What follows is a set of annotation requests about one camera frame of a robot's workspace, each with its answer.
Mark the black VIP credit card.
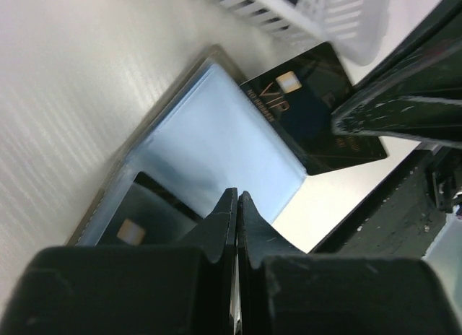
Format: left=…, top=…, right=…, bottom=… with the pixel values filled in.
left=97, top=172, right=203, bottom=246

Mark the white plastic tray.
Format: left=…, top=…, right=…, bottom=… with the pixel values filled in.
left=191, top=0, right=440, bottom=67

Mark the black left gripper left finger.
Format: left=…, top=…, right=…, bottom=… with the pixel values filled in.
left=1, top=188, right=237, bottom=334

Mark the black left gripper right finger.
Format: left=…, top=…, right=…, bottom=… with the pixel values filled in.
left=237, top=192, right=461, bottom=334

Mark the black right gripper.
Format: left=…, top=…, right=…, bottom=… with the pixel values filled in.
left=312, top=0, right=462, bottom=258

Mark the grey leather card holder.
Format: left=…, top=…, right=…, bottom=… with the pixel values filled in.
left=69, top=45, right=307, bottom=245

